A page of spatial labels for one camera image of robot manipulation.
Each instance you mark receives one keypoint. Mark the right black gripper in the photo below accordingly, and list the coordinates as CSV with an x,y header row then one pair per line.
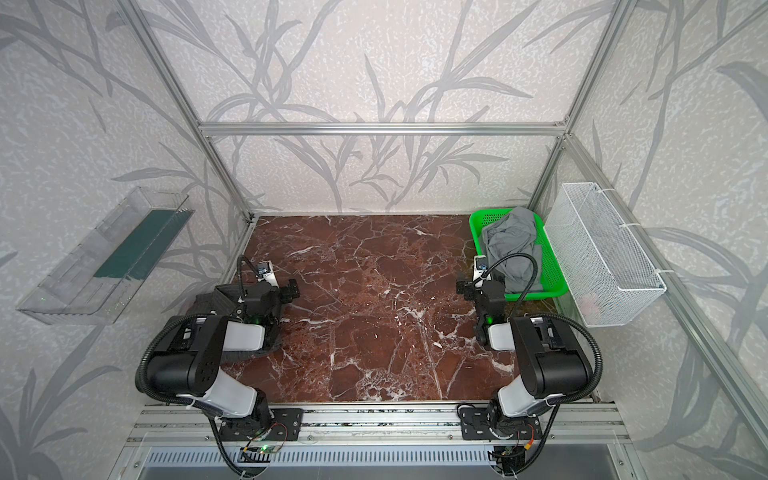
x,y
475,288

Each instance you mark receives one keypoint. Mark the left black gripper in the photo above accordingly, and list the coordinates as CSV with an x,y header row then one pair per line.
x,y
274,294

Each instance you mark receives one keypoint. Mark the green plastic basket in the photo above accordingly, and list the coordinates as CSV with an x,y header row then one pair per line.
x,y
551,279

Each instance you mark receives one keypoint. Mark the dark grey striped shirt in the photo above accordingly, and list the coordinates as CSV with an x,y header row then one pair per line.
x,y
244,341

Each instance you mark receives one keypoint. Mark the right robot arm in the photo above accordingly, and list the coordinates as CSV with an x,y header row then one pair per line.
x,y
558,361

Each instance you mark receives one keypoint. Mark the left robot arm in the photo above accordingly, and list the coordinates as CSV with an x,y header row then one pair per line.
x,y
183,364

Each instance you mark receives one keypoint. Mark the light grey shirt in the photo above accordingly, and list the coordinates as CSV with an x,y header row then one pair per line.
x,y
515,232

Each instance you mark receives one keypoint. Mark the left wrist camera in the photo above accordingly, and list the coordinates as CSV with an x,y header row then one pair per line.
x,y
264,272

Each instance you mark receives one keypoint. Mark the white wire wall basket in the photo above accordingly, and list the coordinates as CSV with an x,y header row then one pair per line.
x,y
609,275

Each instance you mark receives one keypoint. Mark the clear plastic wall bin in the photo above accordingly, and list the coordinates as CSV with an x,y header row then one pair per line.
x,y
95,282

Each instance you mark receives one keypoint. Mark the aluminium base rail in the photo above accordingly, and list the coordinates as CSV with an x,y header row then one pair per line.
x,y
407,423

